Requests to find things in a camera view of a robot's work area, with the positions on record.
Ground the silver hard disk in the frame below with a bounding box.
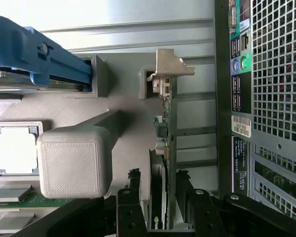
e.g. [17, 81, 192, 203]
[0, 70, 84, 93]

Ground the grey plastic parts rack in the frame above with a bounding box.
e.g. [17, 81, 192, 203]
[0, 53, 178, 237]

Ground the silver CPU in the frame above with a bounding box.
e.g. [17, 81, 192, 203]
[0, 127, 39, 175]

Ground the open black PC case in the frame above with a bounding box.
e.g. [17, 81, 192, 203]
[213, 0, 296, 220]

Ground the green RAM stick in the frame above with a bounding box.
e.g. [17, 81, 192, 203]
[0, 191, 72, 209]

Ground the hard disk drive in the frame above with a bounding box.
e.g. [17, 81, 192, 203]
[0, 13, 93, 93]

